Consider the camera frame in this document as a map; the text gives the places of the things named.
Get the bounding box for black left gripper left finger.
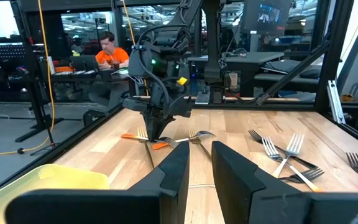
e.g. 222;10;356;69
4;141;191;224

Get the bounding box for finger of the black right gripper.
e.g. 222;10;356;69
143;112;160;142
159;115;175;141

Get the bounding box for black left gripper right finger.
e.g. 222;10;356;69
211;140;358;224

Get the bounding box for wooden-handled utensil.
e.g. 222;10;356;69
188;129;213;160

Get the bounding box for yellow plastic bin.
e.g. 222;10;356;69
0;164;110;224

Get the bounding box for person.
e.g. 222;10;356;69
88;30;131;108

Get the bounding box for black laptop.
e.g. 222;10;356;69
69;55;99;73

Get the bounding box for black desk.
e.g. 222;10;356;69
39;70;130;84

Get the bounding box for grey desk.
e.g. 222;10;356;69
186;51;285;98

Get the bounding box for black monitor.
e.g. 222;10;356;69
242;0;293;35

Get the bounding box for black pegboard cart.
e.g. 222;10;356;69
0;34;67;144

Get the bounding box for yellow hanging cable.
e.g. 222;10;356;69
0;0;56;159
121;0;151;97

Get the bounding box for silver aluminium bracket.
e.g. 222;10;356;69
326;80;347;125

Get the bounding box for black table frame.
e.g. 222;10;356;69
0;0;358;202

